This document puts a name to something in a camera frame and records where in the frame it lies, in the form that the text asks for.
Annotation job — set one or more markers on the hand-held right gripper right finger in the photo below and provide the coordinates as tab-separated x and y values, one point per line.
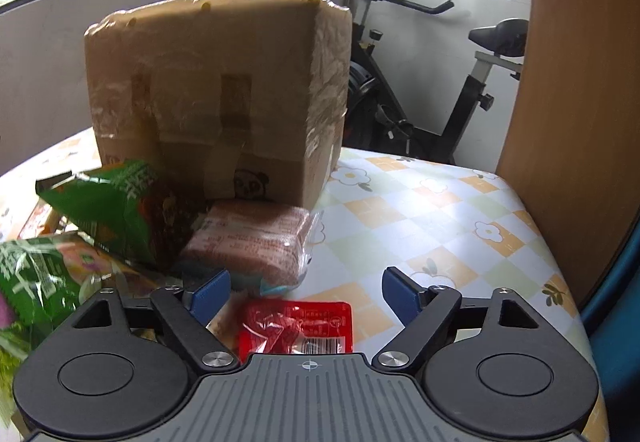
400	293

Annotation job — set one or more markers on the green snack bag meat picture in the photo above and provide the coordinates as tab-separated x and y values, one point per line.
115	207

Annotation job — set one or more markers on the bright red snack packet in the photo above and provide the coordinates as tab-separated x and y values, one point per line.
320	322

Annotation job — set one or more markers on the pink sausage packet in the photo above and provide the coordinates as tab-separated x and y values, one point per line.
250	242

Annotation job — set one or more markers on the wooden panel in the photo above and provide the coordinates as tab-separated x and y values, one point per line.
575	97

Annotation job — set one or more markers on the green snack bag orange picture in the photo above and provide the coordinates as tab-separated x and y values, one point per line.
35	282

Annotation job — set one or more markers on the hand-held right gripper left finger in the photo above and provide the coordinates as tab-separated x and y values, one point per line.
212	293

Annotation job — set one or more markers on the black exercise bike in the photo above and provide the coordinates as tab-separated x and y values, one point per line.
462	107

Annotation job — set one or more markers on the blue plastic object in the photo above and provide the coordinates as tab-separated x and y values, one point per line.
620	322

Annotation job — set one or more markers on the taped cardboard box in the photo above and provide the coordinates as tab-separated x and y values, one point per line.
200	82

